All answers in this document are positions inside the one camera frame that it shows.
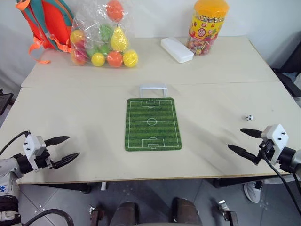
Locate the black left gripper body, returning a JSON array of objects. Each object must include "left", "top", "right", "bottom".
[{"left": 34, "top": 147, "right": 54, "bottom": 170}]

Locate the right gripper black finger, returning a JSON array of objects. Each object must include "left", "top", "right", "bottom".
[
  {"left": 227, "top": 144, "right": 261, "bottom": 166},
  {"left": 240, "top": 128, "right": 263, "bottom": 138}
]

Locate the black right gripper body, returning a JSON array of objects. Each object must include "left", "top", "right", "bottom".
[{"left": 257, "top": 138, "right": 275, "bottom": 162}]

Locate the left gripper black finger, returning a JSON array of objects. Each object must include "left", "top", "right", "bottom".
[
  {"left": 44, "top": 136, "right": 71, "bottom": 145},
  {"left": 52, "top": 152, "right": 81, "bottom": 170}
]

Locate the green soccer field mat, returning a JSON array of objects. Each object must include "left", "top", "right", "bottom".
[{"left": 124, "top": 97, "right": 182, "bottom": 152}]

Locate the white sneaker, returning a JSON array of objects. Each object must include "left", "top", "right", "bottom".
[{"left": 243, "top": 180, "right": 264, "bottom": 204}]

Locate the rusty table caster foot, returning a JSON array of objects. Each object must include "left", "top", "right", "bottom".
[
  {"left": 89, "top": 204, "right": 105, "bottom": 226},
  {"left": 218, "top": 200, "right": 239, "bottom": 224}
]

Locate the black flat device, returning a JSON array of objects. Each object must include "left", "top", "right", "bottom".
[{"left": 0, "top": 89, "right": 15, "bottom": 116}]

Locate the black chair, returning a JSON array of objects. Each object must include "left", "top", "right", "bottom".
[{"left": 269, "top": 30, "right": 301, "bottom": 107}]

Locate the dark rounded shape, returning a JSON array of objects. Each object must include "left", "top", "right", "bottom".
[
  {"left": 171, "top": 197, "right": 203, "bottom": 226},
  {"left": 110, "top": 200, "right": 142, "bottom": 226}
]

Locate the orange-pink toy peach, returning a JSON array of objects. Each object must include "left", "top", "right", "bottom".
[{"left": 71, "top": 50, "right": 87, "bottom": 66}]

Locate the yellow toy lemon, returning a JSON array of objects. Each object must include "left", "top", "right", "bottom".
[{"left": 91, "top": 52, "right": 106, "bottom": 67}]

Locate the pink toy fruit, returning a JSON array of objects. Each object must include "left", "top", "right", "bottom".
[{"left": 73, "top": 41, "right": 87, "bottom": 59}]

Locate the green toy fruit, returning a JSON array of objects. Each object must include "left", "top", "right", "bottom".
[
  {"left": 97, "top": 23, "right": 114, "bottom": 41},
  {"left": 86, "top": 44, "right": 110, "bottom": 57}
]

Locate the orange round toy fruit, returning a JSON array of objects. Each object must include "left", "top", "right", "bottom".
[
  {"left": 107, "top": 50, "right": 124, "bottom": 68},
  {"left": 106, "top": 0, "right": 125, "bottom": 20}
]

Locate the yellow round toy fruit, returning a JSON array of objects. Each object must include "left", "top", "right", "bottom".
[
  {"left": 123, "top": 48, "right": 139, "bottom": 68},
  {"left": 70, "top": 30, "right": 86, "bottom": 44}
]

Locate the small white toy goal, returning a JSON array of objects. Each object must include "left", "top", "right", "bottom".
[{"left": 139, "top": 82, "right": 168, "bottom": 98}]

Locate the white oblong plastic case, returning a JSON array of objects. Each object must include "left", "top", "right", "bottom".
[{"left": 160, "top": 37, "right": 195, "bottom": 64}]

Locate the yellow-lidded candy jar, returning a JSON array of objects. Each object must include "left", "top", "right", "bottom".
[{"left": 185, "top": 0, "right": 230, "bottom": 57}]

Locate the yellow toy pear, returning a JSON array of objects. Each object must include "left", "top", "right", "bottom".
[{"left": 110, "top": 26, "right": 130, "bottom": 51}]

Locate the orange and teal backpack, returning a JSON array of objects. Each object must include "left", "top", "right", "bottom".
[{"left": 16, "top": 0, "right": 75, "bottom": 65}]

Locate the clear plastic bag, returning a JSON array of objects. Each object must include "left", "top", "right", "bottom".
[{"left": 70, "top": 0, "right": 140, "bottom": 69}]

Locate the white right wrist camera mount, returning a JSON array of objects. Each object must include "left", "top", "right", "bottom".
[{"left": 261, "top": 124, "right": 291, "bottom": 166}]

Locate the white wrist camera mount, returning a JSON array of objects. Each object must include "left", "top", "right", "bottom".
[
  {"left": 23, "top": 133, "right": 47, "bottom": 170},
  {"left": 261, "top": 124, "right": 291, "bottom": 166}
]

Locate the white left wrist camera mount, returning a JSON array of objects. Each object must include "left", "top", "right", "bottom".
[{"left": 23, "top": 133, "right": 47, "bottom": 170}]

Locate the black table frame bar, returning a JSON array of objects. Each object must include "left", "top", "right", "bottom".
[
  {"left": 34, "top": 182, "right": 92, "bottom": 194},
  {"left": 212, "top": 177, "right": 248, "bottom": 189}
]

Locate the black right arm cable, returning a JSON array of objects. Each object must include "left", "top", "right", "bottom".
[{"left": 262, "top": 140, "right": 301, "bottom": 215}]

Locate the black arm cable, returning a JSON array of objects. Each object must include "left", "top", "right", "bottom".
[
  {"left": 262, "top": 140, "right": 301, "bottom": 215},
  {"left": 0, "top": 130, "right": 31, "bottom": 156}
]

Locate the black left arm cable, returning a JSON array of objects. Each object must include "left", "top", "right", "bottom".
[{"left": 0, "top": 130, "right": 31, "bottom": 156}]

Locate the black looped body cable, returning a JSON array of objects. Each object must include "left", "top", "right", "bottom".
[{"left": 22, "top": 209, "right": 74, "bottom": 226}]

